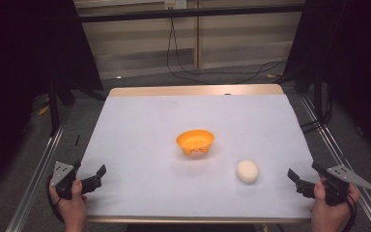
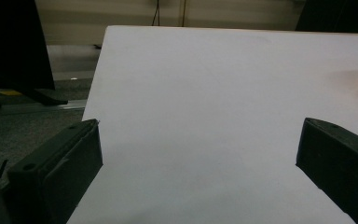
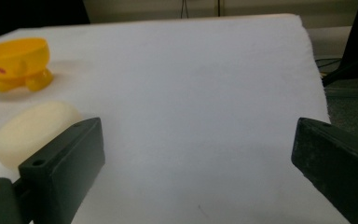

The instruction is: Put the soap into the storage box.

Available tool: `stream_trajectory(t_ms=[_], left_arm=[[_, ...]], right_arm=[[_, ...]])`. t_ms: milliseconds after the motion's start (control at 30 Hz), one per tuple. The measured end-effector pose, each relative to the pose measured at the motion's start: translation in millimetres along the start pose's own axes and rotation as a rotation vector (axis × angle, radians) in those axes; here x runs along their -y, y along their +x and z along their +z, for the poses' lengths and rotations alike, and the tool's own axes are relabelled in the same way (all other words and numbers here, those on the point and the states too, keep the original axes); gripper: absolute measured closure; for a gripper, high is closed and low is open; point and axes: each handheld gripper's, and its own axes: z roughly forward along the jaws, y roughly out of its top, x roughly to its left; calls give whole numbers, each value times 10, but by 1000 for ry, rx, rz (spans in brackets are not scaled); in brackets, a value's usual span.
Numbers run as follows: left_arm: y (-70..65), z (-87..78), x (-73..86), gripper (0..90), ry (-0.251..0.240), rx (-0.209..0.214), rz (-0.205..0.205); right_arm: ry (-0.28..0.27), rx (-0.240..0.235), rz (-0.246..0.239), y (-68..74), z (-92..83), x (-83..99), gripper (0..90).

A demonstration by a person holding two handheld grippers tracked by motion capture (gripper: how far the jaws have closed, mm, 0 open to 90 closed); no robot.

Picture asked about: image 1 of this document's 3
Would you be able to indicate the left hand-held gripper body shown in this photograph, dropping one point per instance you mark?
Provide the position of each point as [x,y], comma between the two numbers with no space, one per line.
[62,175]

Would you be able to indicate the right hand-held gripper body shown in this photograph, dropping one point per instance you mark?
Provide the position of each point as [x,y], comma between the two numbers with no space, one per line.
[338,185]

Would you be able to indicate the person's left hand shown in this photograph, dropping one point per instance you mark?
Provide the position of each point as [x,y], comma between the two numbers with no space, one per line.
[72,209]

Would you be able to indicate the person's right hand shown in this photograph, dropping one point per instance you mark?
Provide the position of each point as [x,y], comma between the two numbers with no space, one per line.
[330,216]

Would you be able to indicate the white egg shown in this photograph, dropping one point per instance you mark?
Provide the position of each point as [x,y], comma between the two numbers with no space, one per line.
[247,171]

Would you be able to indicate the black stand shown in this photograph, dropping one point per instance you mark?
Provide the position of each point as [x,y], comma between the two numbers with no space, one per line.
[54,109]
[318,93]

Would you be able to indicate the yellow floor tape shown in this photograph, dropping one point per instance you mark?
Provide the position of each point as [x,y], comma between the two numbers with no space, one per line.
[43,110]

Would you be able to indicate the white table cover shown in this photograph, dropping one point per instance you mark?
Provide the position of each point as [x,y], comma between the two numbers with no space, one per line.
[174,180]

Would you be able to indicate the orange plastic bowl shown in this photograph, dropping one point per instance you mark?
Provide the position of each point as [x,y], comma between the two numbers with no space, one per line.
[195,142]

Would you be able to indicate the dark curtain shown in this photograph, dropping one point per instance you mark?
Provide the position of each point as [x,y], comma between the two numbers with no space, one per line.
[19,80]
[357,74]

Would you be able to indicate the black horizontal bar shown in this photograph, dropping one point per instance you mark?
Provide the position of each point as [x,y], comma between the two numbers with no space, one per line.
[186,13]

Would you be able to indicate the metal floor rail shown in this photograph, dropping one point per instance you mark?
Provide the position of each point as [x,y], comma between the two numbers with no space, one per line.
[35,180]
[335,154]

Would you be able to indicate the white wall socket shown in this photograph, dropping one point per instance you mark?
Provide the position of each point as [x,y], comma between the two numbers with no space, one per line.
[175,4]

